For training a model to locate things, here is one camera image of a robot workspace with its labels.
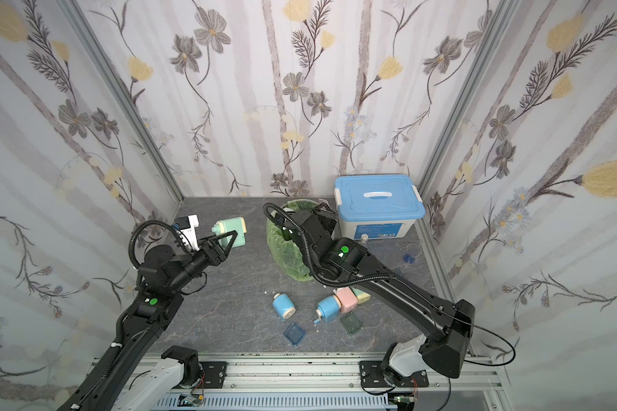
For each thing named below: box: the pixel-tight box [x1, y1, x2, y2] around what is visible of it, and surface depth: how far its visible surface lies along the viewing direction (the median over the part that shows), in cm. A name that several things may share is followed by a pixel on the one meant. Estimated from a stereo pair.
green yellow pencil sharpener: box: [348, 285, 372, 304], surface depth 85 cm
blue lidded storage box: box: [334, 173, 426, 240], surface depth 100 cm
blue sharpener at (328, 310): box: [313, 295, 341, 324], surface depth 83 cm
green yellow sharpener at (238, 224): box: [211, 216, 247, 251], surface depth 70 cm
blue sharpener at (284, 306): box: [272, 292, 297, 320], surface depth 83 cm
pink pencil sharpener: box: [335, 285, 359, 313], surface depth 84 cm
